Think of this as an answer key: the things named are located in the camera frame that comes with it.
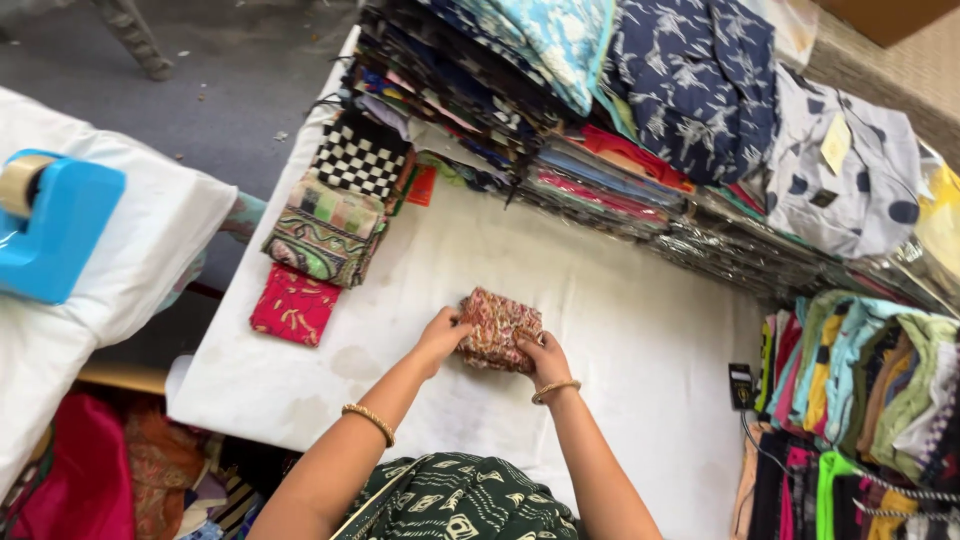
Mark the person's green printed dress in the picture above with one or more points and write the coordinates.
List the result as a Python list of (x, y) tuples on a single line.
[(457, 499)]

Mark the white polka dot shirt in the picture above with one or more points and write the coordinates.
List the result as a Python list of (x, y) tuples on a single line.
[(840, 169)]

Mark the gold bangle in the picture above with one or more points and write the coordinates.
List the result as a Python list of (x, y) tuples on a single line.
[(555, 389), (369, 421)]

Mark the light blue printed garment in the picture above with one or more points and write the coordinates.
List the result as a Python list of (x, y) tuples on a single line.
[(547, 41)]

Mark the stack of packed folded garments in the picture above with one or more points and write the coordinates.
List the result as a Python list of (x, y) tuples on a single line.
[(540, 150)]

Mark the black hang tag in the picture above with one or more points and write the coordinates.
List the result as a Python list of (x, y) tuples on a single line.
[(740, 386)]

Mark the orange tag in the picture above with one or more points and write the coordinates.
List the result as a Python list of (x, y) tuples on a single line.
[(421, 186)]

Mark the pink floral cloth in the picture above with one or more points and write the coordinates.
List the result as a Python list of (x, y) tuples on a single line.
[(498, 328)]

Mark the person's left hand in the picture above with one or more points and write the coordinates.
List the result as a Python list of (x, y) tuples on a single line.
[(435, 341)]

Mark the beige paper tag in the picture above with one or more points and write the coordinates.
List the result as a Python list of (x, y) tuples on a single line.
[(835, 144)]

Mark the blue tape dispenser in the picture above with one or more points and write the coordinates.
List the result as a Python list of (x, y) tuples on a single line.
[(52, 225)]

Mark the folded red embroidered cloth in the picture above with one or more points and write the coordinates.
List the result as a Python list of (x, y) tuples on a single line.
[(294, 306)]

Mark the person's right fingers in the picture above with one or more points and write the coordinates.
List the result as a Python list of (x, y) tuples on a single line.
[(529, 345)]

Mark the white cloth cover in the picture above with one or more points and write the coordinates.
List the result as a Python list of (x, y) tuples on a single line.
[(90, 292)]

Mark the person's right hand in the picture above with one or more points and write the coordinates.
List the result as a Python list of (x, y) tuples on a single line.
[(546, 361)]

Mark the heap of mixed clothes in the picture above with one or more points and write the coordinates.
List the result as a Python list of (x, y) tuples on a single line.
[(127, 472)]

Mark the white table sheet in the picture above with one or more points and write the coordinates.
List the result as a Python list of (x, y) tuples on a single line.
[(487, 330)]

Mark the rack of hanging colourful garments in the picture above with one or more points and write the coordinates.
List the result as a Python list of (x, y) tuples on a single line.
[(855, 420)]

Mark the folded checkered black white cloth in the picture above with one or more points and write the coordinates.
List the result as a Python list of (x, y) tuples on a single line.
[(360, 154)]

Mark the folded green patchwork cloth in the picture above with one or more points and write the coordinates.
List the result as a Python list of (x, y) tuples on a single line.
[(326, 229)]

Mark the navy bird print garment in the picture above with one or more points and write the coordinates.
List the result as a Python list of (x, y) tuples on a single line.
[(694, 82)]

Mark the person's left fingers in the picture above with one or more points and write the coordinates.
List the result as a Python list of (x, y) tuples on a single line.
[(454, 322)]

